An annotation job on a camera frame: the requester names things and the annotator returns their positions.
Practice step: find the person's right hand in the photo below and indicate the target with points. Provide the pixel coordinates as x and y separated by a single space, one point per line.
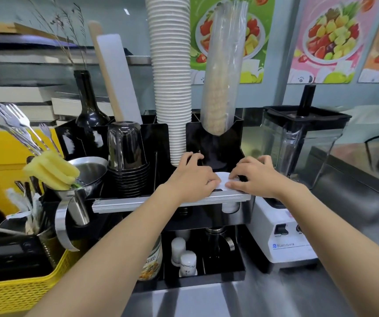
261 179

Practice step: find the person's left hand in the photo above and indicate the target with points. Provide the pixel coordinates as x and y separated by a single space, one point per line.
186 184

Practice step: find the person's right thumb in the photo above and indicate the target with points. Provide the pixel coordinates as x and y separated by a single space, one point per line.
235 186

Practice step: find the person's left thumb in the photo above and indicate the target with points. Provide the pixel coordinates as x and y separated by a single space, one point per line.
213 185

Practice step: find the white cup lid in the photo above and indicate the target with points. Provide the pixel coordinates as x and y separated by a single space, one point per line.
224 180

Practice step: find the person's right forearm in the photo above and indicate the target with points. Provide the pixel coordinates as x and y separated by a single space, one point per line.
334 250

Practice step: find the person's left forearm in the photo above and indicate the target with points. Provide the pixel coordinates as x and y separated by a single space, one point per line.
110 257

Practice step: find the steel cup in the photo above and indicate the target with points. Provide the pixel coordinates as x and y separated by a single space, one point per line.
217 242

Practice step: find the white blender base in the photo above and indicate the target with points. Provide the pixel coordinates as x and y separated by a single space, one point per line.
280 234

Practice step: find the clear blender jar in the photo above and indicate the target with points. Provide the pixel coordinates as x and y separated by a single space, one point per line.
295 151

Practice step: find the white shaker bottle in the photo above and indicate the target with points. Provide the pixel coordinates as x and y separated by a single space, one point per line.
188 264
178 250

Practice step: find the black cup organizer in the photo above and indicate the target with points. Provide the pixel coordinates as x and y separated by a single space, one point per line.
209 260

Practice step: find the stack of black cups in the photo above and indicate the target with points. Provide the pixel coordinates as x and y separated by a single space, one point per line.
128 155

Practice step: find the labelled sauce jar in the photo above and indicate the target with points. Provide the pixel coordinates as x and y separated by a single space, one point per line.
151 260

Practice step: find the clear plastic cup sleeve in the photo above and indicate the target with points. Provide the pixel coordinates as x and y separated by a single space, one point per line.
222 75

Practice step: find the black blender tamper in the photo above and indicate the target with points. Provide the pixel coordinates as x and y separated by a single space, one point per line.
306 100

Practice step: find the stack of white paper cups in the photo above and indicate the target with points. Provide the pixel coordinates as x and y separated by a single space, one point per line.
171 79

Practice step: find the steel funnel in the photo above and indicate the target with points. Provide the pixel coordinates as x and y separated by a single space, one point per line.
87 181

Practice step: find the dark glass wine bottle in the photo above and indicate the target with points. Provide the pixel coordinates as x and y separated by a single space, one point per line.
90 108

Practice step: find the green fruit poster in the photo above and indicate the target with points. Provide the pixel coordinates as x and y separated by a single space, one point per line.
258 39

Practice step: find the wooden stick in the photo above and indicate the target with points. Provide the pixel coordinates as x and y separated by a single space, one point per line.
105 72

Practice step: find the yellow sponge brush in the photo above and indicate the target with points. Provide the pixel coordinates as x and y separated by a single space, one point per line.
52 170

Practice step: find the pink fruit poster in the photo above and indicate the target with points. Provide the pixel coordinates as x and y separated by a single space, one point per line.
334 39

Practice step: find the bunch of steel forks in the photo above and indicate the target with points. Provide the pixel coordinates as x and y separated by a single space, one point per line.
14 123

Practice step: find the dried grass sprigs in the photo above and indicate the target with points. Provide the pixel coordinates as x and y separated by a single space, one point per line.
67 32

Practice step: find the yellow cutting board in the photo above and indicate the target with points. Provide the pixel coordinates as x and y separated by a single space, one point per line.
1 155

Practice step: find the black electronic device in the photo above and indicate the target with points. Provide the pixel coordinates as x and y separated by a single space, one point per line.
11 257

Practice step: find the yellow plastic basket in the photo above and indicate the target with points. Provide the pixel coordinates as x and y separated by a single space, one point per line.
17 293

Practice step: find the silver metal rail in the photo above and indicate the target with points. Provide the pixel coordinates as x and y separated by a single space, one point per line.
136 204

